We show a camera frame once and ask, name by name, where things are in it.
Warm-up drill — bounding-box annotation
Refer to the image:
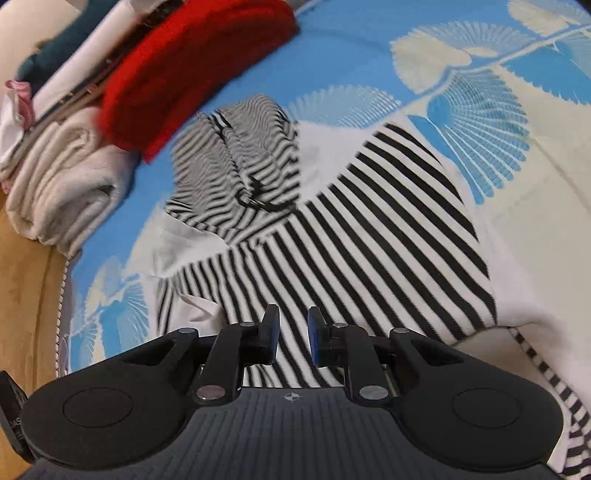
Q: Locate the grey rolled cloth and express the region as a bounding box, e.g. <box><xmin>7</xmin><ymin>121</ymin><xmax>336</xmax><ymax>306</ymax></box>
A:
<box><xmin>7</xmin><ymin>117</ymin><xmax>134</xmax><ymax>257</ymax></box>

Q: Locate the wooden bed frame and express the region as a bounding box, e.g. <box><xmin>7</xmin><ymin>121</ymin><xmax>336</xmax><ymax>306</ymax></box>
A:
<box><xmin>0</xmin><ymin>189</ymin><xmax>70</xmax><ymax>384</ymax></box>

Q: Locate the pink and white garment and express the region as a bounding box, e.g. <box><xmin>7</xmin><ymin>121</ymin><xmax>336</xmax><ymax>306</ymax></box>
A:
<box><xmin>0</xmin><ymin>78</ymin><xmax>35</xmax><ymax>195</ymax></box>

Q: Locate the white folded cloth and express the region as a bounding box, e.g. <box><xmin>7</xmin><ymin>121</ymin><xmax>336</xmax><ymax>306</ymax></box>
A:
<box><xmin>32</xmin><ymin>0</ymin><xmax>153</xmax><ymax>121</ymax></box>

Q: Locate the teal garment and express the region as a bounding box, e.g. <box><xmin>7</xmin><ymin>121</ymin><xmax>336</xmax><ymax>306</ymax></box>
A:
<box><xmin>16</xmin><ymin>0</ymin><xmax>114</xmax><ymax>86</ymax></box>

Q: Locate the black and white striped shirt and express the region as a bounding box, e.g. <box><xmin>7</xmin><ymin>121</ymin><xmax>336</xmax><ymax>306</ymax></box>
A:
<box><xmin>154</xmin><ymin>95</ymin><xmax>591</xmax><ymax>478</ymax></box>

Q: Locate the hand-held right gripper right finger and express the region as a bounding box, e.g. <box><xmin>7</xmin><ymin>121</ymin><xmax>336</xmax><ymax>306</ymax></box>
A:
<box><xmin>307</xmin><ymin>305</ymin><xmax>462</xmax><ymax>408</ymax></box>

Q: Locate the red knitted sweater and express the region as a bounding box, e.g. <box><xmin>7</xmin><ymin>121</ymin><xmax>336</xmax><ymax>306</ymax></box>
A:
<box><xmin>99</xmin><ymin>0</ymin><xmax>301</xmax><ymax>163</ymax></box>

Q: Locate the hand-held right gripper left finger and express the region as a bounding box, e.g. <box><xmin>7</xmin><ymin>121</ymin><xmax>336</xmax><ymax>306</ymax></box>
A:
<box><xmin>124</xmin><ymin>305</ymin><xmax>281</xmax><ymax>408</ymax></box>

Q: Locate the blue and cream printed bedsheet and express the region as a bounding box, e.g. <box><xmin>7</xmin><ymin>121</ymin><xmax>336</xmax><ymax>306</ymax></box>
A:
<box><xmin>55</xmin><ymin>0</ymin><xmax>591</xmax><ymax>462</ymax></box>

